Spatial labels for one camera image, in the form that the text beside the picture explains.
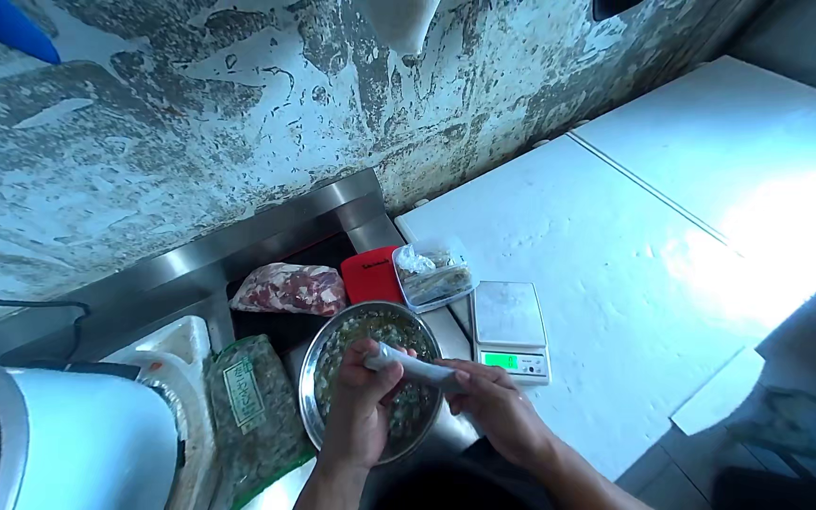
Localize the person's left hand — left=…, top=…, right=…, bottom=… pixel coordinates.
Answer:
left=337, top=338, right=418, bottom=471

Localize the person's right hand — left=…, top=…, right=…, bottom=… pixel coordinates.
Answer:
left=434, top=357, right=558, bottom=470

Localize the grey translucent roll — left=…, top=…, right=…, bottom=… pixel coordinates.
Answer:
left=364, top=343, right=466, bottom=395

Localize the person's left forearm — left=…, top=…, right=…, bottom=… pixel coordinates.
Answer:
left=294, top=457, right=371, bottom=510

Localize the person's right forearm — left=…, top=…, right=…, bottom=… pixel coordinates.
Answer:
left=532, top=435, right=653, bottom=510

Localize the chopped green mixture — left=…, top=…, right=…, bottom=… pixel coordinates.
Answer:
left=314, top=311, right=442, bottom=454

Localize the stainless steel bowl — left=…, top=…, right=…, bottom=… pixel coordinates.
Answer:
left=299, top=301, right=444, bottom=466

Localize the white digital kitchen scale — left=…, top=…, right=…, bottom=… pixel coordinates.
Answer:
left=472, top=281, right=553, bottom=386

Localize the red plastic lid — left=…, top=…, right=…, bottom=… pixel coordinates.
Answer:
left=340, top=246, right=405, bottom=306

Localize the clear plastic container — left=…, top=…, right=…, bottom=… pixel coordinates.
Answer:
left=391, top=237, right=482, bottom=314

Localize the person's body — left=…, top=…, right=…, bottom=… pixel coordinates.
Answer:
left=369, top=437, right=558, bottom=510

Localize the wrapped block of meat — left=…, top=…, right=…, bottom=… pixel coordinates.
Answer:
left=229, top=263, right=347, bottom=317

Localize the pile of grey wrapped rolls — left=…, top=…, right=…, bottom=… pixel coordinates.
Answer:
left=397, top=242, right=475, bottom=306

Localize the green bag with label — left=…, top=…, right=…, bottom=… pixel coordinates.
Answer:
left=205, top=334, right=317, bottom=510

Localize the white table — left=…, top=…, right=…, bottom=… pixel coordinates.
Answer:
left=394, top=56, right=816, bottom=483

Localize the white foam box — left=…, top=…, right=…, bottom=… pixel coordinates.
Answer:
left=101, top=315, right=219, bottom=510

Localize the stainless steel counter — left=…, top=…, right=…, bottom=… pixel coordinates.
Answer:
left=0, top=167, right=481, bottom=510

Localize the white flat panel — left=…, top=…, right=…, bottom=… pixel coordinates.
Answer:
left=670, top=346, right=766, bottom=436

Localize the white rounded appliance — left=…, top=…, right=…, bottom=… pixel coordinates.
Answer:
left=0, top=353, right=179, bottom=510

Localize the white hanging object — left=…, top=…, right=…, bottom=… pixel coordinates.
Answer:
left=357, top=0, right=442, bottom=56

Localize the black rounded object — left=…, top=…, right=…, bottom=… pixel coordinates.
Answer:
left=592, top=0, right=644, bottom=22

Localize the blue pointed object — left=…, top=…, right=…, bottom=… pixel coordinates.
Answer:
left=0, top=0, right=62, bottom=66

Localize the black cable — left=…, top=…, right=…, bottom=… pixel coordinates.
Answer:
left=0, top=295, right=91, bottom=364

